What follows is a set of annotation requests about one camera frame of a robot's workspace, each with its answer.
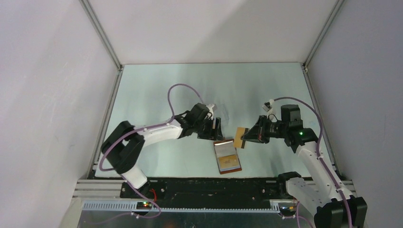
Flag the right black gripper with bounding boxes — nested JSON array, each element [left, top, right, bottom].
[[241, 115, 288, 144]]

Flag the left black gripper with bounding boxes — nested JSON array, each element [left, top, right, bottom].
[[194, 116, 224, 142]]

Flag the brown leather card holder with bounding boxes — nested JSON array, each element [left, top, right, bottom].
[[213, 139, 242, 175]]

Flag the clear plastic card box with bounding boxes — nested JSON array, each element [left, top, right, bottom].
[[214, 104, 229, 122]]

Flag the gold VIP credit card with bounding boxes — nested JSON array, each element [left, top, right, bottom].
[[218, 154, 240, 171]]

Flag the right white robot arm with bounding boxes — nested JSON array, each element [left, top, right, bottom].
[[240, 101, 367, 228]]

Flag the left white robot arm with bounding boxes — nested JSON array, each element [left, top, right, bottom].
[[98, 103, 224, 198]]

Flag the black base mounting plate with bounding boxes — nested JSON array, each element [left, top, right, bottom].
[[139, 178, 296, 209]]

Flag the right small circuit board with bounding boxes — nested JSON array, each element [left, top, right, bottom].
[[280, 206, 297, 213]]

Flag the small circuit board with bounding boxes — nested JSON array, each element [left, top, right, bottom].
[[136, 201, 153, 210], [280, 206, 297, 213]]

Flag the left small circuit board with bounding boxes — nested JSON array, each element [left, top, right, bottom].
[[136, 201, 153, 210]]

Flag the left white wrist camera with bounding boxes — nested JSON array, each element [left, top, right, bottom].
[[206, 104, 217, 119]]

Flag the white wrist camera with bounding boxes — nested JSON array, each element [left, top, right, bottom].
[[206, 104, 217, 119], [262, 99, 276, 117]]

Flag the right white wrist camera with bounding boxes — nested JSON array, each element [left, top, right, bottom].
[[262, 99, 276, 117]]

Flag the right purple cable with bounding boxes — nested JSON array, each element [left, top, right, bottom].
[[272, 96, 354, 228]]

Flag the grey slotted cable duct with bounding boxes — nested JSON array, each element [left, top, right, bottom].
[[83, 200, 280, 213]]

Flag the right aluminium frame post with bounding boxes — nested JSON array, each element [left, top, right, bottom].
[[303, 0, 345, 72]]

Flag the aluminium frame post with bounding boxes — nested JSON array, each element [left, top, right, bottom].
[[79, 0, 123, 70], [303, 0, 345, 72]]

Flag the left aluminium frame post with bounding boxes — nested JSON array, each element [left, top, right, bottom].
[[79, 0, 123, 70]]

